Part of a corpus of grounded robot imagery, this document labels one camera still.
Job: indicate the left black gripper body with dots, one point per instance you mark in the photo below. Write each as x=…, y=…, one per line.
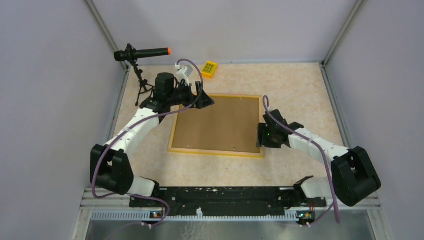
x=183, y=95

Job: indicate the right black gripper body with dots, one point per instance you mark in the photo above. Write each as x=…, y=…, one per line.
x=266, y=137

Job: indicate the wooden yellow picture frame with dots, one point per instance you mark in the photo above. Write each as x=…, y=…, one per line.
x=215, y=153

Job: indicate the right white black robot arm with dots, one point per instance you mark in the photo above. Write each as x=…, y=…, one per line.
x=352, y=175

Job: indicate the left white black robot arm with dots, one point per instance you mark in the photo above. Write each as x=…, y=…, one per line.
x=110, y=167

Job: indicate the yellow green toy block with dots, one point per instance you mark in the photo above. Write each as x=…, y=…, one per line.
x=209, y=69

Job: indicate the black microphone on tripod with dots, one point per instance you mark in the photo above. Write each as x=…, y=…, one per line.
x=132, y=55

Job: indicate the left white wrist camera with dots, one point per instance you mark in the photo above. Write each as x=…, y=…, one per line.
x=183, y=73

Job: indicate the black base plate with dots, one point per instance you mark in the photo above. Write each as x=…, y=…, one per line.
x=232, y=201

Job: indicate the aluminium front rail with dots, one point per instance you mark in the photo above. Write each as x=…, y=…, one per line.
x=113, y=219

